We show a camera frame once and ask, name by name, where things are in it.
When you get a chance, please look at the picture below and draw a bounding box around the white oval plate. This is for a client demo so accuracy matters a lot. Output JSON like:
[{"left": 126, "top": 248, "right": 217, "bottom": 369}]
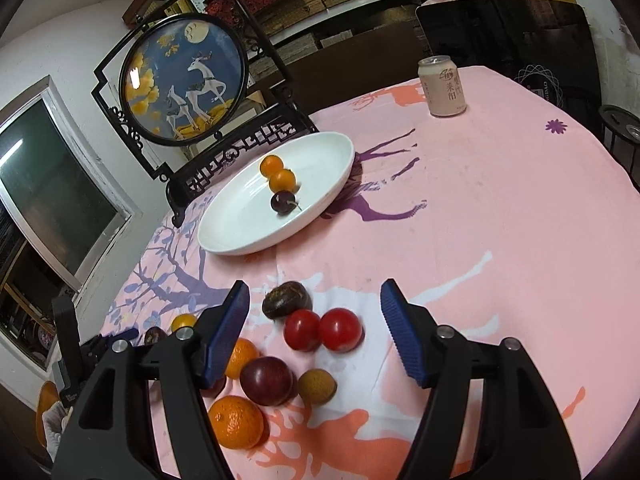
[{"left": 197, "top": 131, "right": 356, "bottom": 256}]

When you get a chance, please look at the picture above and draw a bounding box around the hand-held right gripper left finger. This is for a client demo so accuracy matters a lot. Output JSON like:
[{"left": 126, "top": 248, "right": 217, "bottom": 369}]
[{"left": 52, "top": 280, "right": 251, "bottom": 480}]

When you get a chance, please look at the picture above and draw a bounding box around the dark purple plum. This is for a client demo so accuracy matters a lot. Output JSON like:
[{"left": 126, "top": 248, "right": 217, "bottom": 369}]
[
  {"left": 202, "top": 375, "right": 228, "bottom": 401},
  {"left": 239, "top": 356, "right": 294, "bottom": 407}
]

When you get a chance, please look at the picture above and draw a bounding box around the tan longan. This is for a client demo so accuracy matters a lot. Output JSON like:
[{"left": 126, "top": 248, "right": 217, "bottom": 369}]
[{"left": 297, "top": 368, "right": 338, "bottom": 406}]

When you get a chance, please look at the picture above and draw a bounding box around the window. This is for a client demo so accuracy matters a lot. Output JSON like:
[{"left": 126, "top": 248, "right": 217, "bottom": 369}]
[{"left": 0, "top": 75, "right": 141, "bottom": 291}]

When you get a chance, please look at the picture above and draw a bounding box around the large mandarin orange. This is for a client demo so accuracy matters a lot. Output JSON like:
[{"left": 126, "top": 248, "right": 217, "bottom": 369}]
[{"left": 207, "top": 395, "right": 266, "bottom": 451}]

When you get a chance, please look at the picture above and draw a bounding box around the person's left hand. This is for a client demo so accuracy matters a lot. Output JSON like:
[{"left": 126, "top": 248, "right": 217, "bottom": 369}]
[{"left": 42, "top": 402, "right": 75, "bottom": 461}]

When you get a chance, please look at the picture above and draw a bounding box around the orange rounded object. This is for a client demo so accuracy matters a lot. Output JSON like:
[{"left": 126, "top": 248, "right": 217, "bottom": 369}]
[{"left": 35, "top": 380, "right": 62, "bottom": 441}]

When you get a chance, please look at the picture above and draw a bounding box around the pink printed tablecloth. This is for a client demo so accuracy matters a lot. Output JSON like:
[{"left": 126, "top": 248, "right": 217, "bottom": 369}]
[{"left": 97, "top": 65, "right": 640, "bottom": 480}]

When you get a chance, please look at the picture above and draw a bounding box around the round deer picture screen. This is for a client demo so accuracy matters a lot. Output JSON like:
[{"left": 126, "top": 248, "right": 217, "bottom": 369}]
[{"left": 91, "top": 0, "right": 321, "bottom": 228}]

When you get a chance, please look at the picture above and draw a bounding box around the pink drink can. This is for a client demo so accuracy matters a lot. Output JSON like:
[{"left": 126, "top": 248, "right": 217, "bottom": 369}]
[{"left": 417, "top": 55, "right": 467, "bottom": 118}]

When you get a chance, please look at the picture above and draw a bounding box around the black chair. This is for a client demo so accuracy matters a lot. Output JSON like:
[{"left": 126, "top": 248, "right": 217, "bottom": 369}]
[{"left": 415, "top": 0, "right": 603, "bottom": 116}]

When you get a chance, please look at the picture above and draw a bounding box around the black round container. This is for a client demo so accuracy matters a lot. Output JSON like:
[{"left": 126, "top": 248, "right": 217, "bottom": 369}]
[{"left": 597, "top": 104, "right": 640, "bottom": 186}]

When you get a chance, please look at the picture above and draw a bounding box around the small round orange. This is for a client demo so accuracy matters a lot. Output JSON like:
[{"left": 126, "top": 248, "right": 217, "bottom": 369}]
[{"left": 224, "top": 337, "right": 261, "bottom": 381}]

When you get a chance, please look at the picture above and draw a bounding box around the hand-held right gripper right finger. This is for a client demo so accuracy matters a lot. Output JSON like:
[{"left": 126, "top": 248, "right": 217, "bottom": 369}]
[{"left": 380, "top": 278, "right": 583, "bottom": 480}]

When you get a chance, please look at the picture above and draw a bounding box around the small dark plum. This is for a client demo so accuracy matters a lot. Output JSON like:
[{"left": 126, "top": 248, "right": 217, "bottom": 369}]
[{"left": 270, "top": 191, "right": 303, "bottom": 216}]

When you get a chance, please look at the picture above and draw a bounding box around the red cherry tomato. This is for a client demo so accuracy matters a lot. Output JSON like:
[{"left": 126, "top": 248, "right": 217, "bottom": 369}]
[
  {"left": 317, "top": 307, "right": 363, "bottom": 352},
  {"left": 283, "top": 309, "right": 322, "bottom": 352}
]

